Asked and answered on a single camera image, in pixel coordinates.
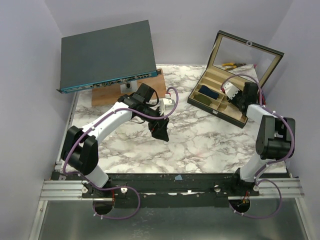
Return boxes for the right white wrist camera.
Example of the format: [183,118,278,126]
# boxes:
[220,81,240,100]

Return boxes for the black compartment box with lid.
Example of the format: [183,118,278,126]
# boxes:
[187,30,284,128]

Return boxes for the wooden board stand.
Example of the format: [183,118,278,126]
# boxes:
[91,68,167,107]

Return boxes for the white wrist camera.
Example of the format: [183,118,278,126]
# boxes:
[159,98,176,114]
[220,81,240,100]

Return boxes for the rolled navy blue cloth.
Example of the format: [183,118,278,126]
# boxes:
[198,85,219,100]

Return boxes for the grey network switch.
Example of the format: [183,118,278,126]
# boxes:
[58,20,158,94]

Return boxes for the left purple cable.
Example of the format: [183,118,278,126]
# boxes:
[61,86,180,221]

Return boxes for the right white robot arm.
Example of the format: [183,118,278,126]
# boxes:
[222,82,296,196]

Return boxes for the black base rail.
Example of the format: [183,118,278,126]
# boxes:
[51,171,261,210]

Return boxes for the yellow handled pliers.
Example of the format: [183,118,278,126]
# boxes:
[221,63,246,71]

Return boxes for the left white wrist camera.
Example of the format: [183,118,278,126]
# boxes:
[159,98,176,114]

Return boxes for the aluminium frame extrusion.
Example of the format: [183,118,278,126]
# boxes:
[30,169,315,240]

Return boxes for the rolled olive green cloth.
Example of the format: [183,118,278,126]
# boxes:
[193,94,212,106]

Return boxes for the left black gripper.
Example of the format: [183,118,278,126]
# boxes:
[137,104,170,142]

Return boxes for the beige cloth piece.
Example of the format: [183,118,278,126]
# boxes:
[223,105,247,123]

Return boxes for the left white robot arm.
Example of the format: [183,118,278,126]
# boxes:
[60,83,169,198]

